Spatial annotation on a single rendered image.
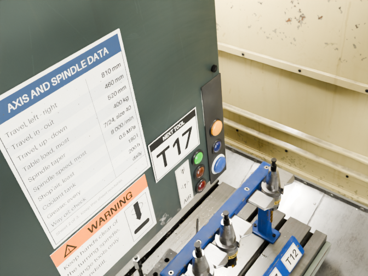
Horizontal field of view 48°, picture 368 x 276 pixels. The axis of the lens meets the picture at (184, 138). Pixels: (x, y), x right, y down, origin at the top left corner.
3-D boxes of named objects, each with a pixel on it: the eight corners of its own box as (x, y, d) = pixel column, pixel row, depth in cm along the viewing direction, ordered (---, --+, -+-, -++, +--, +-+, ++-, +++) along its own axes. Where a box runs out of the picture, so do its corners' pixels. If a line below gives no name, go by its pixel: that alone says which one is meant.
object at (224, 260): (232, 257, 104) (232, 254, 103) (219, 272, 101) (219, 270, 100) (210, 242, 107) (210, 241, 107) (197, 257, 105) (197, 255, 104)
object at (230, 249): (226, 230, 111) (225, 224, 109) (244, 242, 107) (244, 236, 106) (211, 245, 108) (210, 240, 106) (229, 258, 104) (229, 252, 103)
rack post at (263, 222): (281, 234, 143) (285, 174, 124) (272, 245, 141) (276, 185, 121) (256, 220, 149) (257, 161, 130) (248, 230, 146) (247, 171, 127)
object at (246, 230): (256, 227, 110) (256, 225, 109) (245, 241, 107) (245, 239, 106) (234, 215, 113) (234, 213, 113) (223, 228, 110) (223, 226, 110)
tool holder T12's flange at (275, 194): (271, 180, 123) (271, 174, 121) (287, 190, 119) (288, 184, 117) (257, 191, 120) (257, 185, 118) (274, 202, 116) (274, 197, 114)
